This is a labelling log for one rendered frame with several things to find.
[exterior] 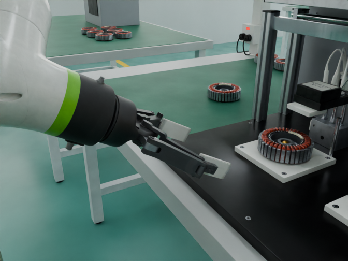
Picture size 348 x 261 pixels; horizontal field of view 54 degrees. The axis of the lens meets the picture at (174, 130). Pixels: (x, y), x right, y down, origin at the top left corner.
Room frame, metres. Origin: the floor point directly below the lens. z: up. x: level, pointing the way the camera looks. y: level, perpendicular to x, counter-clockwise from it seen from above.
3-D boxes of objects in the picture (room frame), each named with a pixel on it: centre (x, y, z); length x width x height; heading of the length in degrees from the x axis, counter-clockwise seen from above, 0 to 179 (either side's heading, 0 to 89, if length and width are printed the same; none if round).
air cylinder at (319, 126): (0.72, -0.36, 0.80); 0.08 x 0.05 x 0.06; 29
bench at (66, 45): (2.71, 0.68, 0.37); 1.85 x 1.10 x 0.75; 29
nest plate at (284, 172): (0.65, -0.24, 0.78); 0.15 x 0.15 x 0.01; 29
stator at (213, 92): (1.09, -0.17, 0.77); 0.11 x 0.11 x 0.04
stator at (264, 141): (0.65, -0.24, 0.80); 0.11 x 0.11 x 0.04
